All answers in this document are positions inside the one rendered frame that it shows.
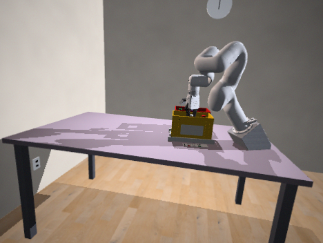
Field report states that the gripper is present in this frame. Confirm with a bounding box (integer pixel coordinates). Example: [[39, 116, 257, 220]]
[[184, 94, 199, 117]]

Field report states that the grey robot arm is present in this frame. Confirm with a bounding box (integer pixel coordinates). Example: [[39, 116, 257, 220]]
[[188, 41, 257, 134]]

